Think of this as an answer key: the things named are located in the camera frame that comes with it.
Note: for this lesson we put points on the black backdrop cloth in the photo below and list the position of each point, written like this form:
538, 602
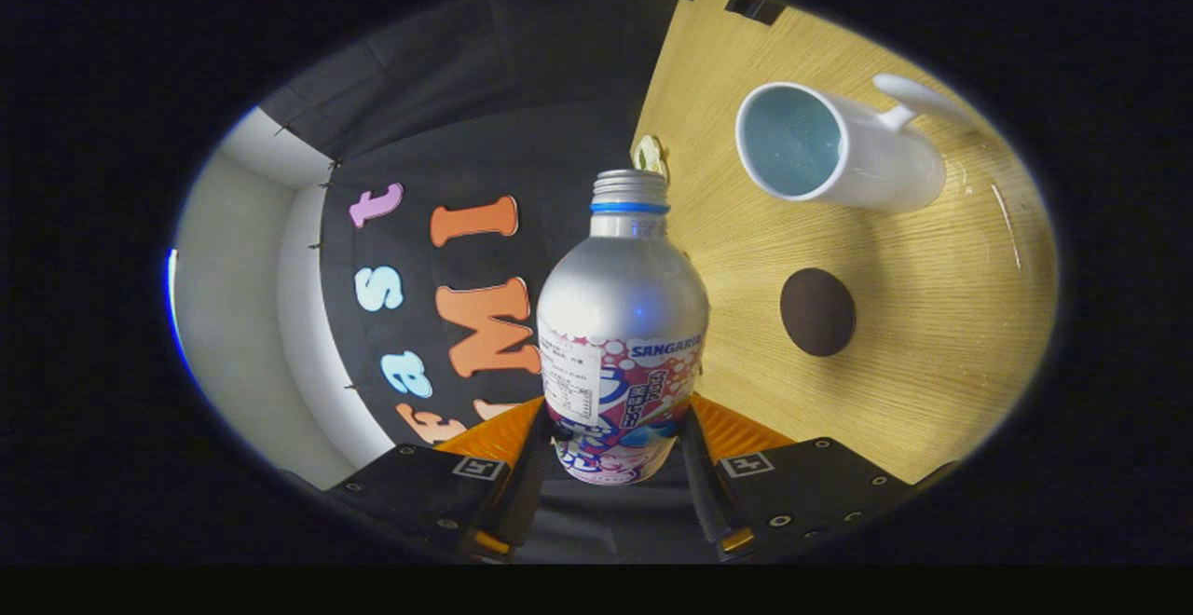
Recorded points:
485, 130

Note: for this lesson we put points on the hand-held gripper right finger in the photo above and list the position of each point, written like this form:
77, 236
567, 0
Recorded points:
701, 494

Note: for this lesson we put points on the silver juice bottle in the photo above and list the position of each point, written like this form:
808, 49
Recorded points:
620, 298

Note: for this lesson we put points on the black table clamp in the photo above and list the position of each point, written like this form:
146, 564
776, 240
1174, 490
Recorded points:
755, 7

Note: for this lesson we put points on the small white compartment tray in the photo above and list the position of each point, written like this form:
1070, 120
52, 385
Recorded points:
650, 151

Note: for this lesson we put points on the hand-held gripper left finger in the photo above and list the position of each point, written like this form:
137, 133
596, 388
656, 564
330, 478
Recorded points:
527, 494

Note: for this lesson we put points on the wooden table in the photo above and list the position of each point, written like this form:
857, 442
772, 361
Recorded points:
932, 317

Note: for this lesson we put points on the dark brown round coaster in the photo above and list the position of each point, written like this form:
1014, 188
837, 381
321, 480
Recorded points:
817, 312

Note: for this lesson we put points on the white cup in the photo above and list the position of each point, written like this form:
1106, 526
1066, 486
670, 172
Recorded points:
885, 168

